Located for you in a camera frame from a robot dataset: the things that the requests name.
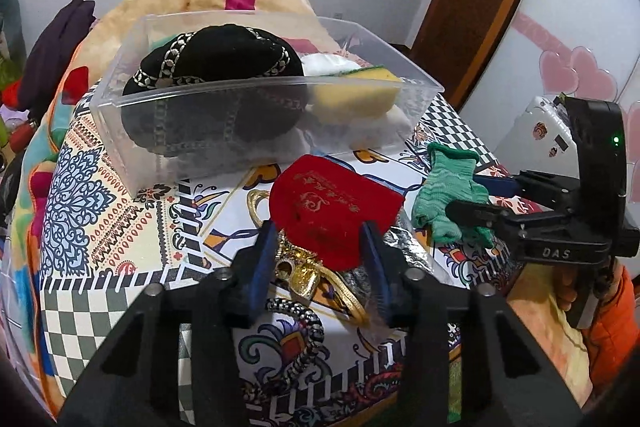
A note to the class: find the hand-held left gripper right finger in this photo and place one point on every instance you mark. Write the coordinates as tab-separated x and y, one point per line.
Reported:
376	259

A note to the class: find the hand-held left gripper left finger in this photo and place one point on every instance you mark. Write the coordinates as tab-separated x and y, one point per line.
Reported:
264	259

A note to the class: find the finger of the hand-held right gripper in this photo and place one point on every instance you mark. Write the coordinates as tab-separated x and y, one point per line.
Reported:
495	186
475	213

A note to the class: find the green knit glove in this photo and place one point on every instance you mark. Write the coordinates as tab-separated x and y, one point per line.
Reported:
447	192

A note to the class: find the red velvet pouch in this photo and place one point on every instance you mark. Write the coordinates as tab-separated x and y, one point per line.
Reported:
320	207

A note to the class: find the clear plastic storage box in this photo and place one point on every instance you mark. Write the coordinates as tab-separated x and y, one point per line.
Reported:
210	142

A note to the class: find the person's right forearm orange sleeve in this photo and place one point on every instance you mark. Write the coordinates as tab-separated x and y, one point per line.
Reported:
617	327

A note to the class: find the person's right hand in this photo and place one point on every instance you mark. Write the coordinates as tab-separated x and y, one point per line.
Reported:
566	288

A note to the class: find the silver foil bag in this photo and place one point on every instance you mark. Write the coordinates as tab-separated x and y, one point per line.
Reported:
407	242

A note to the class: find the white suitcase with stickers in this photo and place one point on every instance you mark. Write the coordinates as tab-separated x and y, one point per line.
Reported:
537	132

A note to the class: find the patterned tablecloth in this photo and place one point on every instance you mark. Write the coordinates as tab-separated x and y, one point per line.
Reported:
125	232

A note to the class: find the white wardrobe with pink hearts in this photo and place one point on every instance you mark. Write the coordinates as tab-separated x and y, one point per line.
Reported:
580	22

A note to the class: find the yellow cloth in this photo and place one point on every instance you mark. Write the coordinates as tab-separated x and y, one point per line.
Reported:
545	342

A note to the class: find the yellow sponge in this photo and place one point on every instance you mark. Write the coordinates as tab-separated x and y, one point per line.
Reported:
360	94

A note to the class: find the black embroidered hat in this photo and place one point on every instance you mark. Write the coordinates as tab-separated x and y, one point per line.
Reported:
215	57

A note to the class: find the colourful printed blanket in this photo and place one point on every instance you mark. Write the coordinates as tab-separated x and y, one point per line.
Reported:
30	217

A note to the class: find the purple garment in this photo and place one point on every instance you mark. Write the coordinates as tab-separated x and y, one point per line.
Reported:
55	42

